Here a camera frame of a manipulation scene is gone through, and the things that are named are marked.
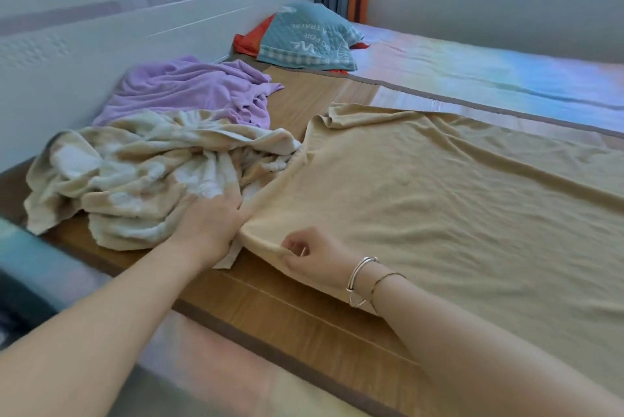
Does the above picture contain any person's left hand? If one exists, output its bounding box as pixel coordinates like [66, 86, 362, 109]
[170, 187, 252, 270]

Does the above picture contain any person's right hand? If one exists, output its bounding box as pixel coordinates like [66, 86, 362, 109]
[281, 226, 364, 292]

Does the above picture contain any beige white patterned towel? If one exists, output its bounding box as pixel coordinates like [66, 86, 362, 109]
[23, 108, 303, 252]

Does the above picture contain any plain tan towel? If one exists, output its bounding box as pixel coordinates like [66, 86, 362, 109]
[212, 102, 624, 401]

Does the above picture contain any purple towel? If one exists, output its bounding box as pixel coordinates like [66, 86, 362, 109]
[92, 56, 285, 130]

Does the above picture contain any person's right forearm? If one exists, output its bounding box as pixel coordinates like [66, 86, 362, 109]
[346, 258, 624, 417]

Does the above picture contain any person's left forearm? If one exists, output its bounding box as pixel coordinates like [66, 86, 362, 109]
[0, 238, 211, 417]

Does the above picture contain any brown bamboo sleeping mat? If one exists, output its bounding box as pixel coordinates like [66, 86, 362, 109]
[0, 53, 624, 417]

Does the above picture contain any red cloth under pillow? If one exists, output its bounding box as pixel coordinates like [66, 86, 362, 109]
[231, 14, 371, 77]

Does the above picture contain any teal quilted pillow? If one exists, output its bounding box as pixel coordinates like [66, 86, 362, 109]
[257, 1, 365, 73]

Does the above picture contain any pastel rainbow bed sheet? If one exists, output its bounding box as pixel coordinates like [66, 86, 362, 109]
[0, 21, 624, 417]

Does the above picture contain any silver bangle bracelet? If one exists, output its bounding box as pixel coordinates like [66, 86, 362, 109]
[344, 255, 380, 309]

